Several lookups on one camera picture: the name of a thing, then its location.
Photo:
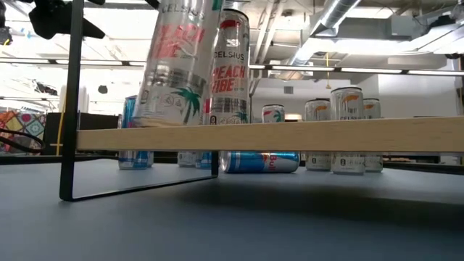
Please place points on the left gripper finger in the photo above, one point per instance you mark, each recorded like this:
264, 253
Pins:
54, 18

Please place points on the white Celsius Peach Vibe can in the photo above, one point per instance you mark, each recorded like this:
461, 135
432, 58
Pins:
232, 72
273, 114
177, 72

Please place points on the blue Red Bull can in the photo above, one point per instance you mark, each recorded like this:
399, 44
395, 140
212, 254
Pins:
259, 162
203, 160
136, 161

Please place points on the dark round ceiling fixture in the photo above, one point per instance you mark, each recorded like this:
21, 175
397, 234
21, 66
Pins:
5, 36
103, 89

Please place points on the colourful patchwork cloth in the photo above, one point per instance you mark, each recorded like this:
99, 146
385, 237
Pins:
21, 123

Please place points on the black background cabinet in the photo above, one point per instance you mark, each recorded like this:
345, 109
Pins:
50, 134

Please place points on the white Celsius Arctic Vibe can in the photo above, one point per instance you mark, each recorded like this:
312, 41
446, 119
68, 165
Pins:
186, 159

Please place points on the linear ceiling light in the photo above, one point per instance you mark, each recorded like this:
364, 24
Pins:
308, 68

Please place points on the black table frame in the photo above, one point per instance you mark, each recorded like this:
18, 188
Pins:
29, 160

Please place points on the wooden shelf black metal frame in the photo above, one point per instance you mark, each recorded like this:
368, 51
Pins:
253, 137

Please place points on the grey wall vent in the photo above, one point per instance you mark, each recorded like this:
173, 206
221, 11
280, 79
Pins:
288, 90

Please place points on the silver ventilation duct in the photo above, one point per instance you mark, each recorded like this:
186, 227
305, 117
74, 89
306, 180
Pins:
333, 14

